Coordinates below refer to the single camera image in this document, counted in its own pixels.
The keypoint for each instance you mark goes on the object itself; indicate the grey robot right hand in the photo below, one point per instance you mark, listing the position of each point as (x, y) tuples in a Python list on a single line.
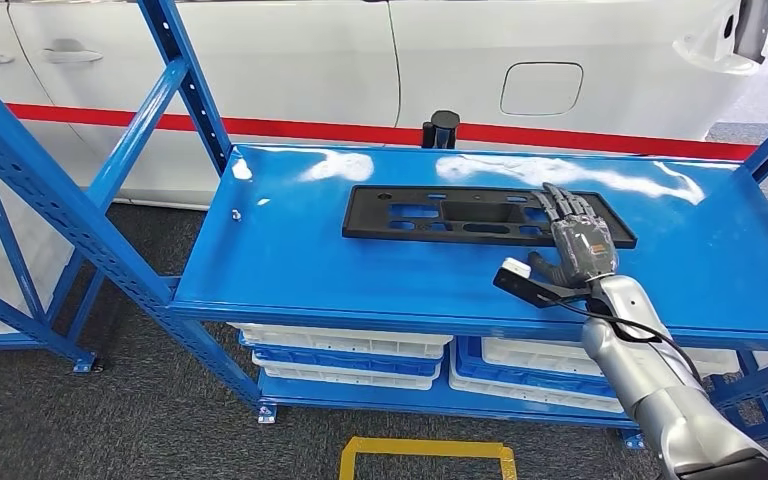
[(583, 248)]

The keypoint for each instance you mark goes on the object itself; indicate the white car with red stripe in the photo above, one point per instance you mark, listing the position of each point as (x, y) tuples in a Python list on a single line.
[(258, 60)]

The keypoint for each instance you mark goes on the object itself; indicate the yellow tape floor square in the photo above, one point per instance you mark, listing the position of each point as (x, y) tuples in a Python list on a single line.
[(424, 447)]

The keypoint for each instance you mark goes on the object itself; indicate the black plastic plate bracket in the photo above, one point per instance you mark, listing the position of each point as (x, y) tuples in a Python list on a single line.
[(371, 222)]

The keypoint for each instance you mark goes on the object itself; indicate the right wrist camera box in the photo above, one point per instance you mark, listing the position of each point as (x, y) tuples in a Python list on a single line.
[(523, 285)]

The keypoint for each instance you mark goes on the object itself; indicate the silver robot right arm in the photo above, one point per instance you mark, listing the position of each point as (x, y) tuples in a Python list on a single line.
[(649, 384)]

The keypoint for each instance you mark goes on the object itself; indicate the black stanchion post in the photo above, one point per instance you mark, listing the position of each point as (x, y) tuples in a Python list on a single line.
[(442, 129)]

